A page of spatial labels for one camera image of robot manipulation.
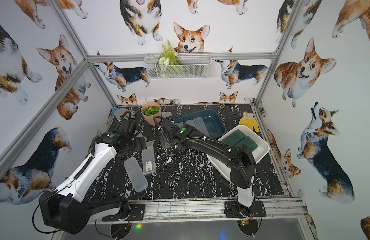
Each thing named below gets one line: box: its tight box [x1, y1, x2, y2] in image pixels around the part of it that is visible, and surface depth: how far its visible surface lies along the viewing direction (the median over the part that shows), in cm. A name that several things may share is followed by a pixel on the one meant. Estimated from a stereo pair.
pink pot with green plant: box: [140, 102, 162, 125], surface depth 105 cm
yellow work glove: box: [239, 112, 260, 133], surface depth 113 cm
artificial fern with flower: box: [158, 39, 179, 65], surface depth 85 cm
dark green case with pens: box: [221, 129, 246, 146], surface depth 100 cm
